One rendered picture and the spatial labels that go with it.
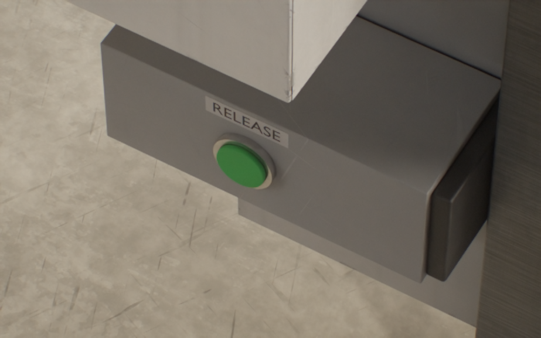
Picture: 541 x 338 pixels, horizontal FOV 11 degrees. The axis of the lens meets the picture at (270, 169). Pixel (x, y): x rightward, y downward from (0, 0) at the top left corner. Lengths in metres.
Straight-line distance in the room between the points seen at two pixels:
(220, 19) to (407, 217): 0.23
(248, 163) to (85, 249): 1.39
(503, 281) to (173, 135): 0.20
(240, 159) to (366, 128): 0.07
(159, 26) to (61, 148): 1.66
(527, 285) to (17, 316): 1.35
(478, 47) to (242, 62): 0.23
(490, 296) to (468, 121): 0.13
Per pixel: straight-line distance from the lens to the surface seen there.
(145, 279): 2.87
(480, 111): 1.49
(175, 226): 2.90
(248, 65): 1.30
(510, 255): 1.54
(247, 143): 1.50
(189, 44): 1.31
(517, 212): 1.51
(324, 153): 1.47
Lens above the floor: 2.35
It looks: 53 degrees down
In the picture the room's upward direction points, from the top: straight up
